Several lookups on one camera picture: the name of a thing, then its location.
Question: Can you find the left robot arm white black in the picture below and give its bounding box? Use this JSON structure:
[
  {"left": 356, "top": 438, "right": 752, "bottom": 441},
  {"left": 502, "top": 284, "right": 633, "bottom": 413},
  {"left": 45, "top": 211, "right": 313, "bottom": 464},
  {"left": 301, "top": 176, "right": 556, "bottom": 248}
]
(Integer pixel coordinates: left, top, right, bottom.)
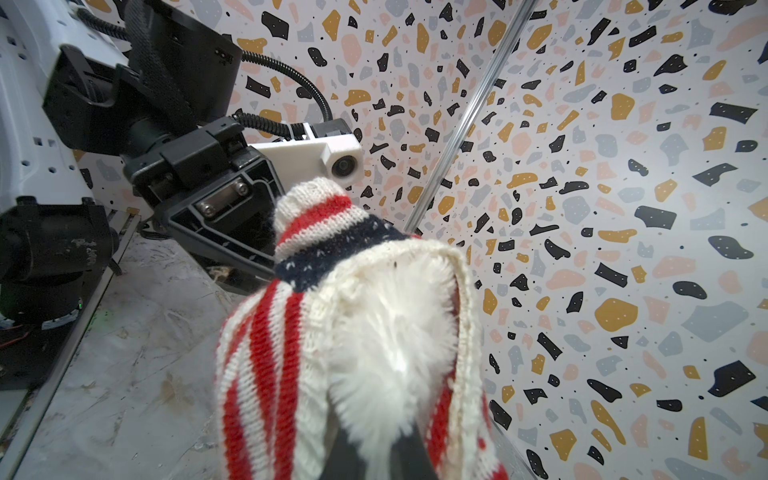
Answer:
[{"left": 1, "top": 1, "right": 289, "bottom": 325}]

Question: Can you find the red white striped knit sweater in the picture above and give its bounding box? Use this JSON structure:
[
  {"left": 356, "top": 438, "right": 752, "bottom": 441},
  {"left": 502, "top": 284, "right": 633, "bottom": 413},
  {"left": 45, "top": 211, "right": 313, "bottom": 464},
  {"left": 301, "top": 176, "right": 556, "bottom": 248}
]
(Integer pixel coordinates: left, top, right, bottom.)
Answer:
[{"left": 214, "top": 178, "right": 507, "bottom": 479}]

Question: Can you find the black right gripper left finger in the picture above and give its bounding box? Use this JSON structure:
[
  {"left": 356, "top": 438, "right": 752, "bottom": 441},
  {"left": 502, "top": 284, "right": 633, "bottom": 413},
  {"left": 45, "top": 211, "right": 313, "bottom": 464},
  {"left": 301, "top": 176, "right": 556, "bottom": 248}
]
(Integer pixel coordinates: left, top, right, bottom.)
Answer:
[{"left": 319, "top": 413, "right": 366, "bottom": 480}]

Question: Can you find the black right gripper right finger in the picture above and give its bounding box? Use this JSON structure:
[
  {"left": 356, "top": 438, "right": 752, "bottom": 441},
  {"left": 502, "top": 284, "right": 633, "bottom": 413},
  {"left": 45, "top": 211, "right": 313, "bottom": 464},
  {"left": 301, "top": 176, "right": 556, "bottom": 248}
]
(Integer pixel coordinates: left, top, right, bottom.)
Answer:
[{"left": 390, "top": 423, "right": 438, "bottom": 480}]

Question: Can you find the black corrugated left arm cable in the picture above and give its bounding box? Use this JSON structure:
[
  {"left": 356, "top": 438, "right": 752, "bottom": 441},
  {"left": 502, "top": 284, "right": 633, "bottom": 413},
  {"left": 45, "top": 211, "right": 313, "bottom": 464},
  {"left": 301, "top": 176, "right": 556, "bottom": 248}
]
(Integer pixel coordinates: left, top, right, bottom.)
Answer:
[{"left": 74, "top": 5, "right": 334, "bottom": 140}]

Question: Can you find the white plush teddy bear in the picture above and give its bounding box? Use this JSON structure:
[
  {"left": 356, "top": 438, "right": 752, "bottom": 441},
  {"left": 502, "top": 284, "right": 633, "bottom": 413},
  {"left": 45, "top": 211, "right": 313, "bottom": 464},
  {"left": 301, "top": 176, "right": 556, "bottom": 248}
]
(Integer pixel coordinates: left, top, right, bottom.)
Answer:
[{"left": 329, "top": 252, "right": 458, "bottom": 479}]

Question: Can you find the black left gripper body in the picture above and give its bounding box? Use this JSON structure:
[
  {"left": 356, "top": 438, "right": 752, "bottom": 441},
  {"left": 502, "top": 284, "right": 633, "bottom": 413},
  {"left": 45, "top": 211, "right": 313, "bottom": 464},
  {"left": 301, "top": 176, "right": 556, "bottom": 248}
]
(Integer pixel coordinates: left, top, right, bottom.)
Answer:
[{"left": 122, "top": 116, "right": 285, "bottom": 282}]

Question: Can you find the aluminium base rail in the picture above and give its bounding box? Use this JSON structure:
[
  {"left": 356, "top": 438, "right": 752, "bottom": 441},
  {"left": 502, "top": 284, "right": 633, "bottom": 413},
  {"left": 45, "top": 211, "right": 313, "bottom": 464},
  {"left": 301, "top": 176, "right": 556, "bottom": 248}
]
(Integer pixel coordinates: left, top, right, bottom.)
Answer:
[{"left": 1, "top": 210, "right": 141, "bottom": 479}]

